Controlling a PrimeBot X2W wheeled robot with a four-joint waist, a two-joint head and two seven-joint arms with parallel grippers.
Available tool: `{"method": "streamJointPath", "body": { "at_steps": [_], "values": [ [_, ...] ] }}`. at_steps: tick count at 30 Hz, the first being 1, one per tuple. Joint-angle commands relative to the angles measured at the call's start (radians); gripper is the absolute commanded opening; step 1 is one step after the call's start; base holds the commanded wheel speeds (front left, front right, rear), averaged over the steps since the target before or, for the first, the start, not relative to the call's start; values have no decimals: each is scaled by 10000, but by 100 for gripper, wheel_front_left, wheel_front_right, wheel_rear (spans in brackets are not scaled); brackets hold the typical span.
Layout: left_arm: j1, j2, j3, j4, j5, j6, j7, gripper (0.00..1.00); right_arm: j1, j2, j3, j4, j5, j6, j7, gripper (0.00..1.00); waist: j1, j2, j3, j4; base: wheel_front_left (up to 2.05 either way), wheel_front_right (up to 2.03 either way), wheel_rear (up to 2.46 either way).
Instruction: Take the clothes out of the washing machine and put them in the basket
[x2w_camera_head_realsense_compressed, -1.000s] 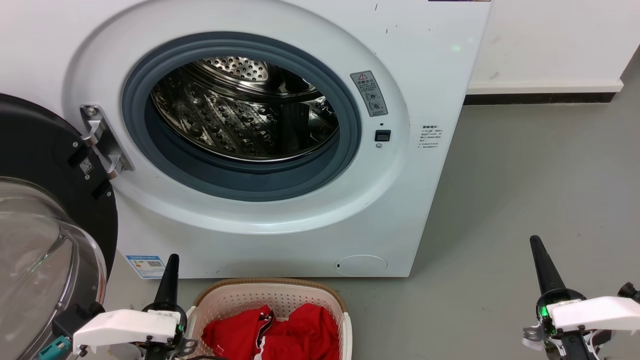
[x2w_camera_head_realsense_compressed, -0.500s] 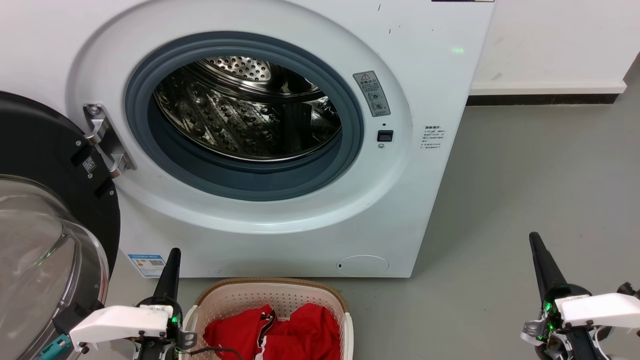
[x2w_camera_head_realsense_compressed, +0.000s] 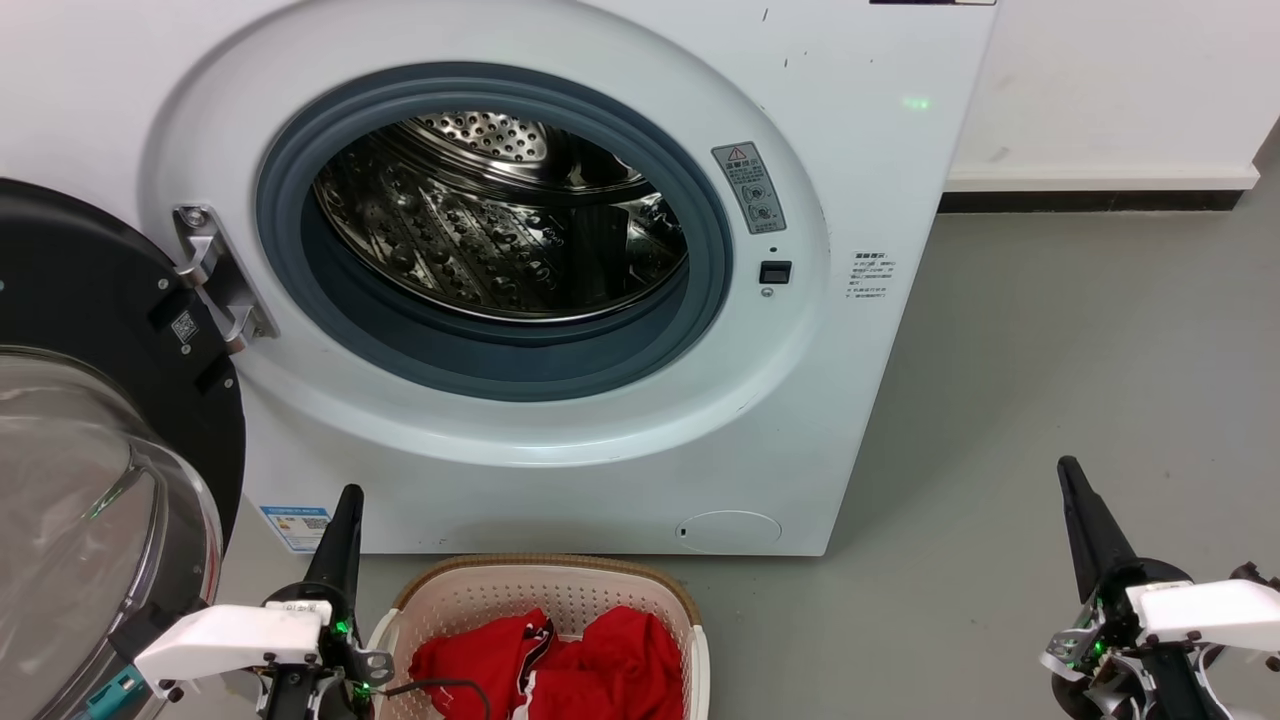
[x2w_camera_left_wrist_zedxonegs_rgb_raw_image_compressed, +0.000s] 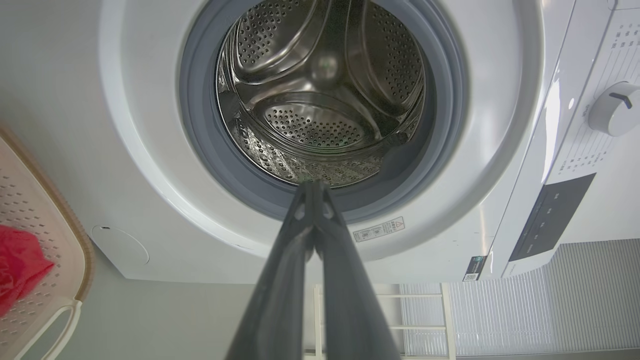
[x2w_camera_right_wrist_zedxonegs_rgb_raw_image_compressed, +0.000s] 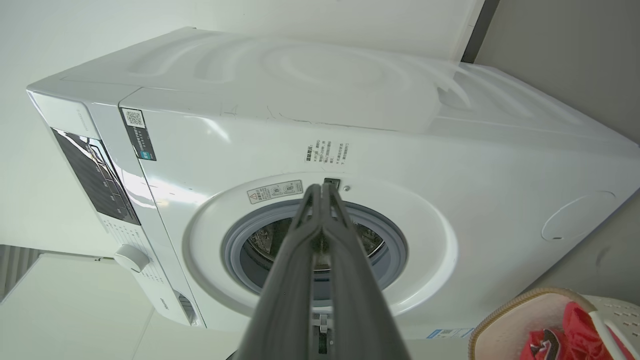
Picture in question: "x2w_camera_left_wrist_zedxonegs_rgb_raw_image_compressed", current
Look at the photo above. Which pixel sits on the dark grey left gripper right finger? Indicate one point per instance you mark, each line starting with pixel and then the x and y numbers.
pixel 352 310

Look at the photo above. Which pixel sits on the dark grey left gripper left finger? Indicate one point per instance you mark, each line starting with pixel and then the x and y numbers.
pixel 272 310

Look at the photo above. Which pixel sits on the red cloth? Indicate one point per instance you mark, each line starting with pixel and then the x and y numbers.
pixel 20 265

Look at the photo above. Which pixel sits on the stainless steel washing machine drum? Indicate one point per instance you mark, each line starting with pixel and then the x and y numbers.
pixel 320 120

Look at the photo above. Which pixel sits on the black washing machine control panel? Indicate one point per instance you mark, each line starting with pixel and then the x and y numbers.
pixel 552 217

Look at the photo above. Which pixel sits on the beige perforated laundry basket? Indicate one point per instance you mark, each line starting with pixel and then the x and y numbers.
pixel 55 240

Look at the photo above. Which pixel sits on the white warning sticker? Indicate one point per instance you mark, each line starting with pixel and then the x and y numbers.
pixel 378 229

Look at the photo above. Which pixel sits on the white shelf rack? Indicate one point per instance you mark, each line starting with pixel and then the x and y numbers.
pixel 447 320

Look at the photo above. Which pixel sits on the dark QR code label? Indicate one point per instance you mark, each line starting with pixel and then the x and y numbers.
pixel 474 268

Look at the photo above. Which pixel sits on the round white filter cover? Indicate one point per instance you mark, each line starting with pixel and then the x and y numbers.
pixel 120 246

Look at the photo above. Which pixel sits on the white pleated window blind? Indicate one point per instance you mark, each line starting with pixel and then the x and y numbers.
pixel 550 305

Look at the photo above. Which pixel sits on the grey rubber door gasket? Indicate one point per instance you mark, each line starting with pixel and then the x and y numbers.
pixel 200 125

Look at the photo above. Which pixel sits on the white front-load washing machine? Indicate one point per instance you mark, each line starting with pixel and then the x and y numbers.
pixel 145 150

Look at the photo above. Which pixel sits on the white round control knob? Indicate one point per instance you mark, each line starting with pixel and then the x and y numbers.
pixel 615 109

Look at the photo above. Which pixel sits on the white detergent drawer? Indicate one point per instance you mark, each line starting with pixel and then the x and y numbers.
pixel 625 4

